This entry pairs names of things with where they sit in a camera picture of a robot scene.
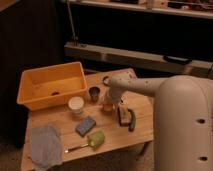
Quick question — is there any orange apple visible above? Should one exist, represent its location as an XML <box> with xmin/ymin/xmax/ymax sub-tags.
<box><xmin>103</xmin><ymin>104</ymin><xmax>114</xmax><ymax>112</ymax></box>

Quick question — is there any yellow plastic bin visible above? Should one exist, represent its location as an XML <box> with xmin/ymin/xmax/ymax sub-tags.
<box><xmin>17</xmin><ymin>62</ymin><xmax>87</xmax><ymax>111</ymax></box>

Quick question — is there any grey metal case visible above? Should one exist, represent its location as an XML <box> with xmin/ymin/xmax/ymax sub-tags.
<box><xmin>64</xmin><ymin>42</ymin><xmax>213</xmax><ymax>79</ymax></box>

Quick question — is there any wooden shelf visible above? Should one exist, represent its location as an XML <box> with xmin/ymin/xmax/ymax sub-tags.
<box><xmin>61</xmin><ymin>0</ymin><xmax>213</xmax><ymax>19</ymax></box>

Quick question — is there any green handled tool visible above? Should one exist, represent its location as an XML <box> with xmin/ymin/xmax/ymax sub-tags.
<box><xmin>128</xmin><ymin>109</ymin><xmax>136</xmax><ymax>132</ymax></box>

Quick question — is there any blue sponge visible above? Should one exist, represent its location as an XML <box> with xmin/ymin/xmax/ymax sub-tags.
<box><xmin>75</xmin><ymin>116</ymin><xmax>96</xmax><ymax>137</ymax></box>

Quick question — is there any white paper cup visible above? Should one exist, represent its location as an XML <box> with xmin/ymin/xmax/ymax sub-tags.
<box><xmin>68</xmin><ymin>96</ymin><xmax>84</xmax><ymax>116</ymax></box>

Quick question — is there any grey cloth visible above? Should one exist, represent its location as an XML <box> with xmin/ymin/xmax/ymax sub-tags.
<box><xmin>29</xmin><ymin>125</ymin><xmax>62</xmax><ymax>171</ymax></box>

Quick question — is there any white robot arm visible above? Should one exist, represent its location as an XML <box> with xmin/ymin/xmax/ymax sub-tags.
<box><xmin>105</xmin><ymin>73</ymin><xmax>213</xmax><ymax>171</ymax></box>

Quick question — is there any green scrub brush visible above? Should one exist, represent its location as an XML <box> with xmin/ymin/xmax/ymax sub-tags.
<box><xmin>64</xmin><ymin>131</ymin><xmax>105</xmax><ymax>153</ymax></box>

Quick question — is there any wooden brush block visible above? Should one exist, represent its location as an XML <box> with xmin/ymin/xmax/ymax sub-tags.
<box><xmin>117</xmin><ymin>105</ymin><xmax>131</xmax><ymax>126</ymax></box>

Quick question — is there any small metal cup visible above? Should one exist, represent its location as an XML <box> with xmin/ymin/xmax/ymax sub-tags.
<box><xmin>89</xmin><ymin>86</ymin><xmax>100</xmax><ymax>102</ymax></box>

